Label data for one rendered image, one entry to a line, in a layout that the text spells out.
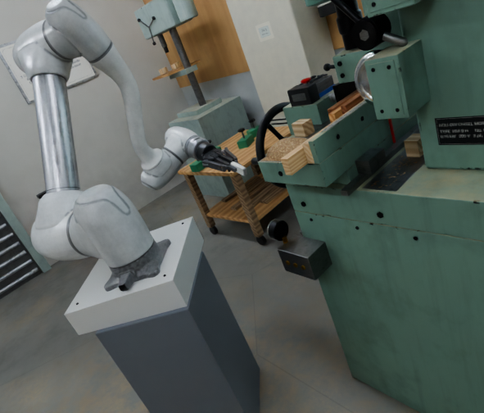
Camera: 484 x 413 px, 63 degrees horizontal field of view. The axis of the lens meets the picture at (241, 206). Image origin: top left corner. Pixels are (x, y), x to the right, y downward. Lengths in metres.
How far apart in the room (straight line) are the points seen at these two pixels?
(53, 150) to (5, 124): 2.32
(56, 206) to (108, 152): 2.59
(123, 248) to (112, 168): 2.75
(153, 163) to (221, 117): 1.74
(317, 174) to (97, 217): 0.60
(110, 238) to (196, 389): 0.56
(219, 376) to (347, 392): 0.49
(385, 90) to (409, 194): 0.22
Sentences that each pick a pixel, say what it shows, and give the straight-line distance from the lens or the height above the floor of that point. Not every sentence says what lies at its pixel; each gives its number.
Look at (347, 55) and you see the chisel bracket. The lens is 1.05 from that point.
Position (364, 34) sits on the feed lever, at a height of 1.12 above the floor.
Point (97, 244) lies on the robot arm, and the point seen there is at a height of 0.84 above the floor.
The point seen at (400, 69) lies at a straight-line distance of 0.80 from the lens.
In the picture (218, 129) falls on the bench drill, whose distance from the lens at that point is 3.21.
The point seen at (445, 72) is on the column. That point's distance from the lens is 0.87.
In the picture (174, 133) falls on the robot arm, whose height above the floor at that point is 0.94.
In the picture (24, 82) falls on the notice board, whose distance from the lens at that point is 3.70.
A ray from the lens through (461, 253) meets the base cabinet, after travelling 0.92.
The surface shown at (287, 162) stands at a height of 0.93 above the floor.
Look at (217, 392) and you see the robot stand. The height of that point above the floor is 0.26.
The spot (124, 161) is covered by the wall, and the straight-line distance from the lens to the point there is 3.91.
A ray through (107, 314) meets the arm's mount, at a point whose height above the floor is 0.65.
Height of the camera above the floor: 1.23
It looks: 24 degrees down
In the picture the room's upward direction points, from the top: 22 degrees counter-clockwise
